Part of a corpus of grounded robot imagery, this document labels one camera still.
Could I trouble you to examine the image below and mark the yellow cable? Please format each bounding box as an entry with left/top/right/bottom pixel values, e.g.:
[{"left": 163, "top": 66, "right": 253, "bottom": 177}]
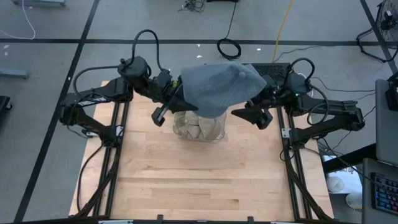
[{"left": 272, "top": 0, "right": 295, "bottom": 62}]

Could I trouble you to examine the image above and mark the white plastic bag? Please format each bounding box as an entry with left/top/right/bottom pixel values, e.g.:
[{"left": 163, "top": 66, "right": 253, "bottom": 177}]
[{"left": 323, "top": 154, "right": 364, "bottom": 195}]

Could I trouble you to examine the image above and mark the grey furniture base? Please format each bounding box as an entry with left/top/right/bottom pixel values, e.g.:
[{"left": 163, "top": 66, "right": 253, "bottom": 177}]
[{"left": 11, "top": 0, "right": 67, "bottom": 7}]

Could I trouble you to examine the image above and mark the black floor object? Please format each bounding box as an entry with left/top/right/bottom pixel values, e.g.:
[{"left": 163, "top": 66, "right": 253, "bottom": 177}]
[{"left": 0, "top": 95, "right": 13, "bottom": 112}]

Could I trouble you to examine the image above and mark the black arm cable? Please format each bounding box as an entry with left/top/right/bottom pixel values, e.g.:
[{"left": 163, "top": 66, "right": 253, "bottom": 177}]
[{"left": 76, "top": 143, "right": 105, "bottom": 213}]

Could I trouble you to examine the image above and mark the black desk device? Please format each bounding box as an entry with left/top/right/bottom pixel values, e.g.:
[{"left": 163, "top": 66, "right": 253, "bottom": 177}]
[{"left": 385, "top": 72, "right": 398, "bottom": 112}]

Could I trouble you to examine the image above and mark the grey baseball cap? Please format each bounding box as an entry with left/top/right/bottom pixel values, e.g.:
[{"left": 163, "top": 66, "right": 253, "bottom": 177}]
[{"left": 180, "top": 61, "right": 267, "bottom": 118}]

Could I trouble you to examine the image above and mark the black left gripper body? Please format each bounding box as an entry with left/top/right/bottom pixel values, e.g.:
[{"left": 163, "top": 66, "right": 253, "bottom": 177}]
[{"left": 151, "top": 70, "right": 183, "bottom": 127}]

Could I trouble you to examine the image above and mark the black power cable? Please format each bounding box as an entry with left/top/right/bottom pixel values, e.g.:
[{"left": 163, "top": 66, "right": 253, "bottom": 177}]
[{"left": 216, "top": 1, "right": 243, "bottom": 60}]

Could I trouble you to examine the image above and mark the black aluminium rig frame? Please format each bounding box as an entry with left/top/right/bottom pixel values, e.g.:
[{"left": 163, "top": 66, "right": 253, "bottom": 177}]
[{"left": 74, "top": 70, "right": 335, "bottom": 224}]

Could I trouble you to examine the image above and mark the backlit computer keyboard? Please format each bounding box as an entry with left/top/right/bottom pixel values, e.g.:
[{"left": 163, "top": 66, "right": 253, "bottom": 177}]
[{"left": 372, "top": 172, "right": 398, "bottom": 217}]

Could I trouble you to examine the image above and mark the black beam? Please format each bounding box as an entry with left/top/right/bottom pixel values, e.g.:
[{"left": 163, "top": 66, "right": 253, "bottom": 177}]
[{"left": 322, "top": 142, "right": 377, "bottom": 174}]

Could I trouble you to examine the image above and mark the black standing fan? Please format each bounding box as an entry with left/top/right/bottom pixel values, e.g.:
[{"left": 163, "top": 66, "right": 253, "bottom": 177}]
[{"left": 356, "top": 0, "right": 398, "bottom": 63}]

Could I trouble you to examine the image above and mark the white paper roll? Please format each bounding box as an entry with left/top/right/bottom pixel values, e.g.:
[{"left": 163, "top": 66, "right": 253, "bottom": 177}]
[
  {"left": 345, "top": 192, "right": 363, "bottom": 210},
  {"left": 326, "top": 176, "right": 345, "bottom": 194}
]

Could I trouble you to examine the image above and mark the grey desk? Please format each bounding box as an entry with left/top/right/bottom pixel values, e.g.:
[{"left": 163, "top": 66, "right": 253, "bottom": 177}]
[
  {"left": 361, "top": 157, "right": 398, "bottom": 224},
  {"left": 374, "top": 79, "right": 398, "bottom": 167}
]

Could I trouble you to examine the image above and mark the black cable bundle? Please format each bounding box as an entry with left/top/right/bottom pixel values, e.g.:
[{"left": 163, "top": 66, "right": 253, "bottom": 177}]
[{"left": 177, "top": 0, "right": 206, "bottom": 13}]

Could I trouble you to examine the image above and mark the white floor cable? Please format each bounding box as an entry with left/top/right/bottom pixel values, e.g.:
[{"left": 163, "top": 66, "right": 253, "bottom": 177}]
[{"left": 0, "top": 0, "right": 37, "bottom": 40}]

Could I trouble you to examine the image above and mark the clear plastic bin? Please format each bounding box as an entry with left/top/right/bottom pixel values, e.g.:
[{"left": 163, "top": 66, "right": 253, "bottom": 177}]
[{"left": 172, "top": 108, "right": 228, "bottom": 141}]

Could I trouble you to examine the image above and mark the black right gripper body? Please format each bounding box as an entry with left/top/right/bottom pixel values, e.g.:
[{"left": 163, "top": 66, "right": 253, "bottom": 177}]
[{"left": 248, "top": 88, "right": 285, "bottom": 130}]

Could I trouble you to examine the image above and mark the grey metal bar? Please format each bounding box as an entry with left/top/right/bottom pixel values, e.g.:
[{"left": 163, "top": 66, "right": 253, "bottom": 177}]
[{"left": 0, "top": 68, "right": 30, "bottom": 80}]

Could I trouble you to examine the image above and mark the thin black floor cable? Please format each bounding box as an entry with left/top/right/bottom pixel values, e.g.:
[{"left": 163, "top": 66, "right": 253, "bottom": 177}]
[{"left": 312, "top": 77, "right": 376, "bottom": 93}]

